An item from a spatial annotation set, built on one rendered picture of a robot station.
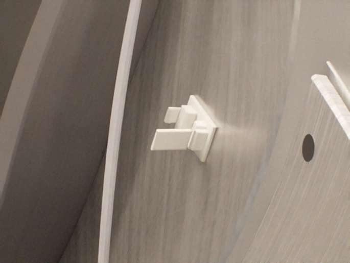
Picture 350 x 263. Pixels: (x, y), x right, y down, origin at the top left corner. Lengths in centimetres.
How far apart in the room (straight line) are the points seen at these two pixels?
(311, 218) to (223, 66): 11
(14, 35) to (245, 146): 96
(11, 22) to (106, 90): 87
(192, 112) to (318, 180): 12
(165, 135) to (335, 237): 13
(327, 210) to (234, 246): 10
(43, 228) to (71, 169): 4
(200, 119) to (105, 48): 6
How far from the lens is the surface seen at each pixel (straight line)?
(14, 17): 187
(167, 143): 94
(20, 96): 100
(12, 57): 186
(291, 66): 89
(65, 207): 104
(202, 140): 94
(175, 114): 96
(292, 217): 87
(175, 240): 97
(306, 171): 86
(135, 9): 94
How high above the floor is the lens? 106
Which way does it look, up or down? 6 degrees down
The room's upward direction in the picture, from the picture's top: 5 degrees clockwise
